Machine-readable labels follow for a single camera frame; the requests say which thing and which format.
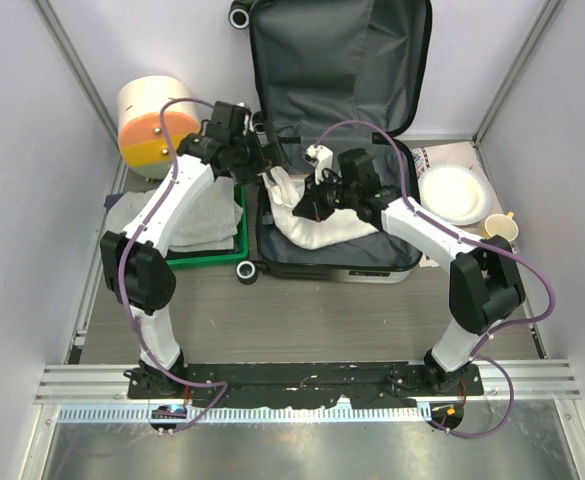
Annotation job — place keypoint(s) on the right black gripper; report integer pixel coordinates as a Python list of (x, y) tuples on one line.
[(310, 207)]

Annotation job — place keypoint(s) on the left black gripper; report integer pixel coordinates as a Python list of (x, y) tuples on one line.
[(266, 158)]

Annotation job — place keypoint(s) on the grey garment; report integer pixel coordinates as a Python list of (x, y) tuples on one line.
[(210, 224)]

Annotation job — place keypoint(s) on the round mini drawer cabinet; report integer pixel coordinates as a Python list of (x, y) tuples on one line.
[(141, 140)]

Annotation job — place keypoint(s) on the white black space suitcase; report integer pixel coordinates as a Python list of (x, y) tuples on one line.
[(348, 74)]

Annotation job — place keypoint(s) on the purple garment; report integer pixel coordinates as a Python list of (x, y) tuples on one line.
[(111, 200)]

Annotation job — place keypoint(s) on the yellow cup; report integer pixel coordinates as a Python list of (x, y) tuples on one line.
[(500, 224)]

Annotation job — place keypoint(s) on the white garment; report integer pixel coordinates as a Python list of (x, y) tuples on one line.
[(285, 192)]

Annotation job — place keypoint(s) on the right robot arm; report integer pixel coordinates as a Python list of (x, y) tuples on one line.
[(485, 286)]

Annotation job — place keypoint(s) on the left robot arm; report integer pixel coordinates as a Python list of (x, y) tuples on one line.
[(134, 259)]

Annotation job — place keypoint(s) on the green plastic tray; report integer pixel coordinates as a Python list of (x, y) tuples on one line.
[(237, 253)]

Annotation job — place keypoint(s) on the patterned placemat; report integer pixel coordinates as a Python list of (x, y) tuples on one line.
[(462, 153)]

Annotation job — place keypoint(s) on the white paper plate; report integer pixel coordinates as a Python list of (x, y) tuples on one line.
[(455, 194)]

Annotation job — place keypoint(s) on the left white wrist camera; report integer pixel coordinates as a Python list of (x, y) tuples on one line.
[(246, 116)]

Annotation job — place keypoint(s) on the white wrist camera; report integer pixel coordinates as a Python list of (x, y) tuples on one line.
[(321, 158), (246, 116)]

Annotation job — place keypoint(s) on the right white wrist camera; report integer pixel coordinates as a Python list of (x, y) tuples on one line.
[(321, 158)]

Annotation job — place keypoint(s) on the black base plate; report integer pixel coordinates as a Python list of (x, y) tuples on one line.
[(303, 385)]

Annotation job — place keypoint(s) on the white slotted cable duct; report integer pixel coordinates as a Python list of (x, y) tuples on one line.
[(155, 413)]

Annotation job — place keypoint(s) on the aluminium rail frame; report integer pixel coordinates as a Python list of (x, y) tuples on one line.
[(526, 379)]

